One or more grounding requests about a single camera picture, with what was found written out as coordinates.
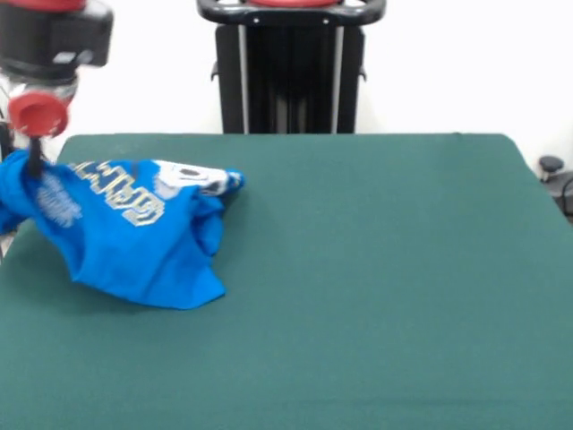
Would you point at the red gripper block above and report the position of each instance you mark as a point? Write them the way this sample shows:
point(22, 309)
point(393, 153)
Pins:
point(38, 114)

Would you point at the blue printed t-shirt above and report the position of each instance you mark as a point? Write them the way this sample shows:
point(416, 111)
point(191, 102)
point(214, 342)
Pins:
point(134, 251)

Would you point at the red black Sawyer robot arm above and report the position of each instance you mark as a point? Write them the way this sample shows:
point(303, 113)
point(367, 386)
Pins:
point(49, 40)

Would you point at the black electronics box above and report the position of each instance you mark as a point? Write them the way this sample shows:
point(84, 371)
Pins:
point(3, 134)

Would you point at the dark green table cloth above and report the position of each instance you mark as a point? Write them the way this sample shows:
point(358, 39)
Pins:
point(358, 291)

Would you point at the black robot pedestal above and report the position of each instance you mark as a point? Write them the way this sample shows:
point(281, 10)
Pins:
point(286, 80)

